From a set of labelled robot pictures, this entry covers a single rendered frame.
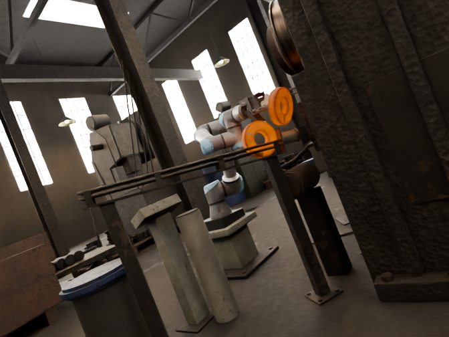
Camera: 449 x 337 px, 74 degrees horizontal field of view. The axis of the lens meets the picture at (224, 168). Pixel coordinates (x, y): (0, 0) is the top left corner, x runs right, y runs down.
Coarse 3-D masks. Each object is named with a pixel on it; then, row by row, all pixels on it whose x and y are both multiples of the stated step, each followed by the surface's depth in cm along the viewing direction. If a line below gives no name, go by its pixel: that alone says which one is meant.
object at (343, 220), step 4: (304, 124) 198; (300, 128) 223; (304, 128) 223; (300, 132) 223; (304, 132) 223; (308, 132) 198; (304, 136) 223; (308, 136) 223; (304, 140) 223; (308, 140) 223; (304, 144) 224; (344, 216) 215; (336, 220) 215; (340, 220) 210; (344, 220) 207; (348, 220) 203; (344, 224) 199
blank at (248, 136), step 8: (248, 128) 123; (256, 128) 124; (264, 128) 126; (272, 128) 127; (248, 136) 122; (264, 136) 128; (272, 136) 126; (248, 144) 122; (256, 144) 123; (272, 144) 126; (264, 152) 124; (272, 152) 126
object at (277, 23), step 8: (272, 0) 146; (272, 8) 142; (272, 16) 140; (280, 16) 136; (272, 24) 138; (280, 24) 136; (280, 32) 137; (280, 40) 138; (288, 40) 136; (280, 48) 138; (288, 48) 137; (288, 56) 139; (296, 56) 138; (296, 64) 141; (296, 72) 143
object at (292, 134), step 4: (296, 128) 129; (284, 132) 128; (288, 132) 127; (292, 132) 128; (296, 132) 128; (284, 136) 126; (288, 136) 127; (292, 136) 127; (296, 136) 128; (300, 136) 128; (284, 140) 126; (288, 140) 127; (292, 140) 128; (296, 140) 129
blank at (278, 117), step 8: (280, 88) 120; (272, 96) 119; (280, 96) 120; (288, 96) 125; (272, 104) 118; (280, 104) 121; (288, 104) 126; (272, 112) 119; (280, 112) 121; (288, 112) 126; (272, 120) 122; (280, 120) 121; (288, 120) 126
